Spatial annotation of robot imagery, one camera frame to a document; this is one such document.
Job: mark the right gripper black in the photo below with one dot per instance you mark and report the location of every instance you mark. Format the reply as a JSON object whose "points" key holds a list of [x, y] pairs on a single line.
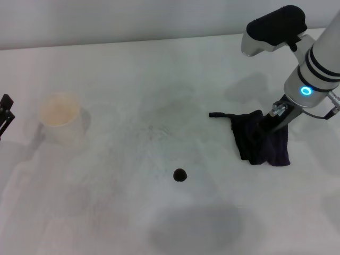
{"points": [[292, 112]]}

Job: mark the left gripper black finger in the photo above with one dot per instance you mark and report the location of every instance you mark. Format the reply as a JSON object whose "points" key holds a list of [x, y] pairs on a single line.
{"points": [[6, 117]]}

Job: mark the dark purple rag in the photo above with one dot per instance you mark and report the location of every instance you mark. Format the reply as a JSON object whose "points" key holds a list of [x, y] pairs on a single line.
{"points": [[249, 143]]}

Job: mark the white paper cup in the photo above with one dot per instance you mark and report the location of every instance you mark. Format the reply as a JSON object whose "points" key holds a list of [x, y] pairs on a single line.
{"points": [[63, 127]]}

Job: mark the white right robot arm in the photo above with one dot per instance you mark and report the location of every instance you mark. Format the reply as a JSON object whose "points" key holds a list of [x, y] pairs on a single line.
{"points": [[321, 53]]}

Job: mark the black water stain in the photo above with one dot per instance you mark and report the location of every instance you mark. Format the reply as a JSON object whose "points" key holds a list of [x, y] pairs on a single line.
{"points": [[180, 175]]}

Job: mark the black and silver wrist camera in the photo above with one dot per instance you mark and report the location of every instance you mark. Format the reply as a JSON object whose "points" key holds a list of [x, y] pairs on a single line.
{"points": [[276, 26]]}

